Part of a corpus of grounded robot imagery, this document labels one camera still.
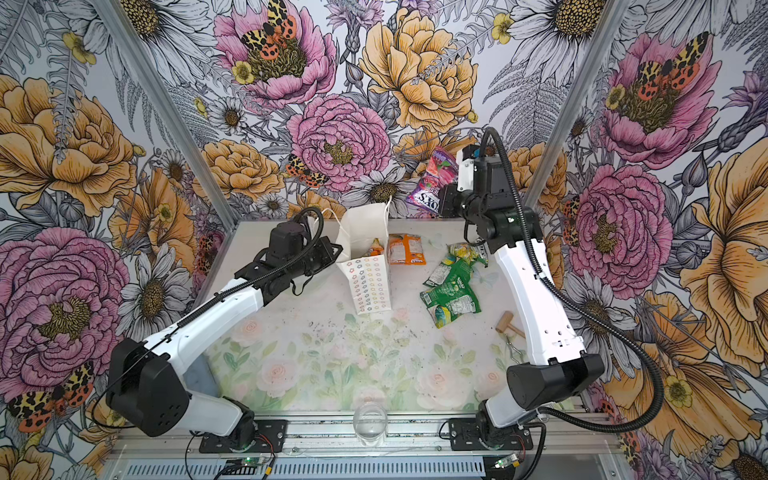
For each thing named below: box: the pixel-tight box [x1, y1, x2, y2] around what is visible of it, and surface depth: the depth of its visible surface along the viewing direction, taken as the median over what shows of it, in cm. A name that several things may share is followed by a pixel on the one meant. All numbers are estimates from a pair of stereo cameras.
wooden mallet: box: [496, 311, 526, 339], surface depth 95 cm
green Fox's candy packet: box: [420, 271, 482, 329], surface depth 98 cm
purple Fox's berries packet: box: [406, 146, 459, 214], surface depth 73 cm
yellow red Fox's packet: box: [368, 237, 385, 257], surface depth 104 cm
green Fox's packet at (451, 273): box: [423, 255, 474, 289], surface depth 104 cm
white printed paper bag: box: [336, 202, 392, 315], surface depth 90 cm
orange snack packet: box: [388, 233, 427, 266], surface depth 111 cm
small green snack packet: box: [446, 241, 489, 268], surface depth 107 cm
